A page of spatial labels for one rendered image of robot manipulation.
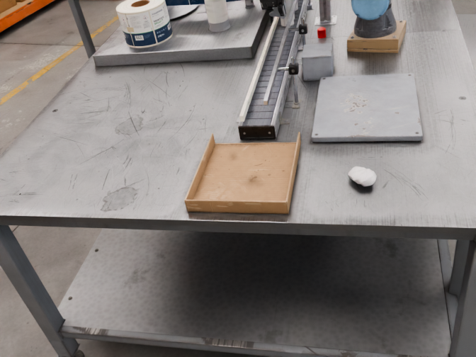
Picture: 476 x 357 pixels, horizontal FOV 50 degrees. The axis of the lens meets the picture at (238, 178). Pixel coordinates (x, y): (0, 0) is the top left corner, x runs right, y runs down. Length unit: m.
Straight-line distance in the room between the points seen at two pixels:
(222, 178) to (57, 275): 1.35
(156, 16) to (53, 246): 1.26
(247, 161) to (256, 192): 0.14
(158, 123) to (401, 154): 0.78
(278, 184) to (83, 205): 0.53
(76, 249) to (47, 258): 0.14
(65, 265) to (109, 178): 1.12
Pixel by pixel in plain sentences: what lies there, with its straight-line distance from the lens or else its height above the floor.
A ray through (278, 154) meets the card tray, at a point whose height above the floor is 0.83.
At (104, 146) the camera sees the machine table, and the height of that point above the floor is 0.83.
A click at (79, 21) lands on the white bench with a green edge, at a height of 0.54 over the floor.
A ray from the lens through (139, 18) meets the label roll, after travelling 2.13.
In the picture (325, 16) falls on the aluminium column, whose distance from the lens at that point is 2.24.
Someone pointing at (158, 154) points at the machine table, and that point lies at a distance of 1.55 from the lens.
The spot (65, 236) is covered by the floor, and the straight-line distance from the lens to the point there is 2.73.
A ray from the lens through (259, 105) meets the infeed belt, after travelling 1.58.
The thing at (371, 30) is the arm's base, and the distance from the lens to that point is 1.94.
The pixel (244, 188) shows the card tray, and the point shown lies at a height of 0.83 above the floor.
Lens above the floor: 1.67
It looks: 38 degrees down
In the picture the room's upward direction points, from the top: 11 degrees counter-clockwise
